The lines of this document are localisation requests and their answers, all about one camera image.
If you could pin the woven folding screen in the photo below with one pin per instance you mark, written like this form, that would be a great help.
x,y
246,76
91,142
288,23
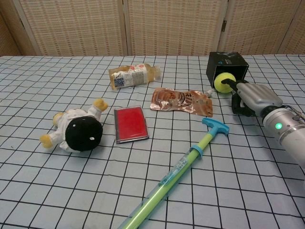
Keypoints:
x,y
166,26

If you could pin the yellow tennis ball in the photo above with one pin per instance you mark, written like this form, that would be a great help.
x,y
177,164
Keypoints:
x,y
220,86

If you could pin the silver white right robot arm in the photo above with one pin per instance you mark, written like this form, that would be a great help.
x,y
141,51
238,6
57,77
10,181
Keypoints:
x,y
289,136

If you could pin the green blue toy water pump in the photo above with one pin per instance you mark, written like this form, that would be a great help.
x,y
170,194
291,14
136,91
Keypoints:
x,y
176,170

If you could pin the plastic tea drink bottle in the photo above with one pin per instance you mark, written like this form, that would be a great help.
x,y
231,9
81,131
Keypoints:
x,y
133,76

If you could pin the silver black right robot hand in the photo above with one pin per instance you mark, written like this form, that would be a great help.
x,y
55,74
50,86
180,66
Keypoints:
x,y
257,96

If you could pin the black headed plush doll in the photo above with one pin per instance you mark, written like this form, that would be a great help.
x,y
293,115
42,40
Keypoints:
x,y
81,133

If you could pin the black cardboard box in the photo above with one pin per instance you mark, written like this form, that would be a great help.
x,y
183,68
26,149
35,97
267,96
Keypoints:
x,y
228,64

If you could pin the red flat case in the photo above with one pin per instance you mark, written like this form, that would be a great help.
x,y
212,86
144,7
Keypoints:
x,y
131,124

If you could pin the brown foil spout pouch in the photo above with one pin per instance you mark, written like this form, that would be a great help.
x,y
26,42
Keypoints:
x,y
181,101

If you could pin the blue checked tablecloth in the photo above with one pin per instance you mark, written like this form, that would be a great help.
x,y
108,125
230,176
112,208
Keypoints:
x,y
71,186

